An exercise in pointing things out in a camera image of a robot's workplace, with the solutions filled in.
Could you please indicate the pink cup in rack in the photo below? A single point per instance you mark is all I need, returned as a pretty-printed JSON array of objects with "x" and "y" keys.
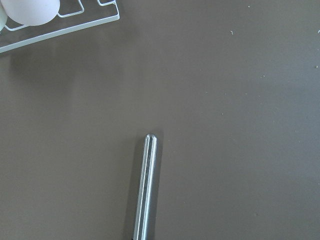
[{"x": 31, "y": 12}]

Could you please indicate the steel muddler black tip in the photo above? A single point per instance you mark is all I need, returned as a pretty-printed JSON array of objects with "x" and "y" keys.
[{"x": 148, "y": 189}]

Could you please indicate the white wire rack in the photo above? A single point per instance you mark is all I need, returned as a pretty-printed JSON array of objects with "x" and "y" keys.
[{"x": 73, "y": 15}]

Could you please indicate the green cup in rack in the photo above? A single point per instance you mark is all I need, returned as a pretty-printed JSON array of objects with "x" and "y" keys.
[{"x": 3, "y": 17}]

